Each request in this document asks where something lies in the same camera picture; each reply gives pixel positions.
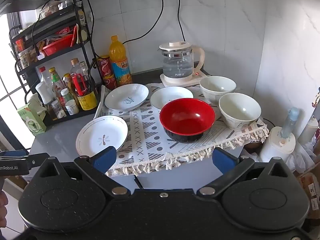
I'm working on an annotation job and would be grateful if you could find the red plastic basket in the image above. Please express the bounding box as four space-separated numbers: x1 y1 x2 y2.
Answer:
41 34 74 55

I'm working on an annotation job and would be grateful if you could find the small clear spice jar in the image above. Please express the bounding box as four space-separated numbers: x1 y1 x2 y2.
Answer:
51 100 67 119

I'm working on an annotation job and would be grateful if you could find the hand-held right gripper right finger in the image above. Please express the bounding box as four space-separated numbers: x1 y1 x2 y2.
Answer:
197 147 288 198

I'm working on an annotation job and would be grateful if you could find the red drink can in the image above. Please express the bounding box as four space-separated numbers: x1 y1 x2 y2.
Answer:
103 74 116 90
97 55 113 78

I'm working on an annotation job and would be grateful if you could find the plain white plate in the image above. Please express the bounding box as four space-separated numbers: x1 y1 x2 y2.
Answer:
150 86 194 110

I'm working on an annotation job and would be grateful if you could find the yellow labelled dark jar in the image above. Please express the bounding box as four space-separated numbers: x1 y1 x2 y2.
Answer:
75 87 98 111

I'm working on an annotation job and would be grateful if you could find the black power cable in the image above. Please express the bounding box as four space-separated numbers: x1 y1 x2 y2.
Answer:
122 0 165 46

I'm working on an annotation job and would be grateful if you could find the pale blue tube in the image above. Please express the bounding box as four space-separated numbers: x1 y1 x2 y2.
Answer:
280 107 300 137

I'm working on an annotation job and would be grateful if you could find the cardboard box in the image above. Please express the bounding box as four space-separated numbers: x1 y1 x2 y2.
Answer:
294 164 320 219

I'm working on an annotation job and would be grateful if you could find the white round canister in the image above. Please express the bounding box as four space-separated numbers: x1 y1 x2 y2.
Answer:
259 126 297 163

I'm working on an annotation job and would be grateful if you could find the black metal kitchen rack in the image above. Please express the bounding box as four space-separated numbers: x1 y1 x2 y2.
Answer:
9 1 101 127

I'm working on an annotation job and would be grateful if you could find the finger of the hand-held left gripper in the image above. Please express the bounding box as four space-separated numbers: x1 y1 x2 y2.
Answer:
26 152 51 169

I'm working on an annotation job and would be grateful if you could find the green tissue box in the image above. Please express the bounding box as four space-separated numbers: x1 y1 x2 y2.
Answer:
17 102 47 136

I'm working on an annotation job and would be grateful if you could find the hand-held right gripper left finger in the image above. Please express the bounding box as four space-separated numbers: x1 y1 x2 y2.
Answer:
37 146 132 199

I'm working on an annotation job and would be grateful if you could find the orange juice bottle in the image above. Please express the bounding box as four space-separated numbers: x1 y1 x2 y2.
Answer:
109 35 133 88

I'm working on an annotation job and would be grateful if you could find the white plastic bottle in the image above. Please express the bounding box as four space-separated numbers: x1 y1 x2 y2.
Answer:
297 116 319 144

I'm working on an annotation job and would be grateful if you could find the green-patterned white bowl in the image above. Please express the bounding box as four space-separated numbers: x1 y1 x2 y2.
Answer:
94 82 270 177

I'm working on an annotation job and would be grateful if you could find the blue-rimmed white bowl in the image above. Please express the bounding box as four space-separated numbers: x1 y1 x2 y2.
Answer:
104 83 150 111

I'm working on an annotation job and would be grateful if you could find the red capped bottle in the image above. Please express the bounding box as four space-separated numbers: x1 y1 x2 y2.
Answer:
39 66 52 88

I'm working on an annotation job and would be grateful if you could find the amber sauce bottle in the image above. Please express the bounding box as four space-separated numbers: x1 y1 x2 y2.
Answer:
62 73 75 98

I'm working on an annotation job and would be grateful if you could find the brown-rimmed white bowl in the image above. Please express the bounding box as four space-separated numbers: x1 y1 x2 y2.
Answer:
75 115 129 157

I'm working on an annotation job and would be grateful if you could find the red and black bowl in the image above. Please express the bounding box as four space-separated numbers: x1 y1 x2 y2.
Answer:
159 98 216 144

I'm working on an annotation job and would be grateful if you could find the white kettle base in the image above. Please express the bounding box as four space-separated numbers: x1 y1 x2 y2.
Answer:
160 70 213 87

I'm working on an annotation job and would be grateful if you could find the white ceramic bowl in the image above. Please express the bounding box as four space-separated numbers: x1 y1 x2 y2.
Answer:
199 76 237 105
218 92 262 131

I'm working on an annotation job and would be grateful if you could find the yellow capped sauce bottle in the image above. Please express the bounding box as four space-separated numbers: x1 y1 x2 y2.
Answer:
48 67 63 98

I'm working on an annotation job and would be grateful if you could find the person's left hand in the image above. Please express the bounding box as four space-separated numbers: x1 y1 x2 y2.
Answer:
0 193 8 229

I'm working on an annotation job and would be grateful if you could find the clear bottle with brown cap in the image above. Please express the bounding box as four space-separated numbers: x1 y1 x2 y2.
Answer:
69 58 83 80

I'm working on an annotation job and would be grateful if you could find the white capped bottle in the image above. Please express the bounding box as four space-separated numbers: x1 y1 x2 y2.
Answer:
35 81 54 105

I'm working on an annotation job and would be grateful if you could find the black kettle cable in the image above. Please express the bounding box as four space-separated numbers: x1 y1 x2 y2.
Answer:
177 0 187 42

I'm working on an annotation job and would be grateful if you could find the glass electric kettle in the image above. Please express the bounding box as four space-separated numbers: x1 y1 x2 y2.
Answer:
159 41 205 78

